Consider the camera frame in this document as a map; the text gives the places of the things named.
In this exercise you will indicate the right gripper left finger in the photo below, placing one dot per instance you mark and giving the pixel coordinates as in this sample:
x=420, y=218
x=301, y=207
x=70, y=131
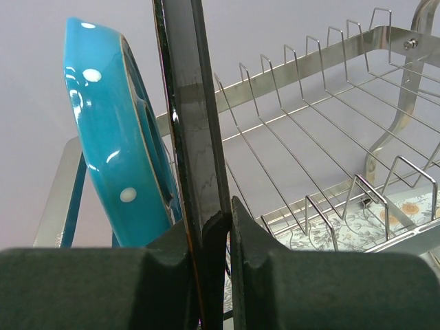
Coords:
x=151, y=287

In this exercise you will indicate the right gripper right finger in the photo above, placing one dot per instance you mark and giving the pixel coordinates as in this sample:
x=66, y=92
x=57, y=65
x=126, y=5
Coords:
x=274, y=287

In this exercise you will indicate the blue dotted plate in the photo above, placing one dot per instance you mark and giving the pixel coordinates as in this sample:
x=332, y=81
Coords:
x=119, y=134

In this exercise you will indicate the steel dish rack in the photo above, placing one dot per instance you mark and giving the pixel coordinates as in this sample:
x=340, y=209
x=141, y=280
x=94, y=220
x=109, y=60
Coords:
x=351, y=121

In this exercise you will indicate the black square plate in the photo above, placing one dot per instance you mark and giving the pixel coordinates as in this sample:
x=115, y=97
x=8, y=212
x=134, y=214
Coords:
x=195, y=132

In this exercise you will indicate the floral table mat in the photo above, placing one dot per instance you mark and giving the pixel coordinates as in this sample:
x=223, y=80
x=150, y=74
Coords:
x=363, y=228

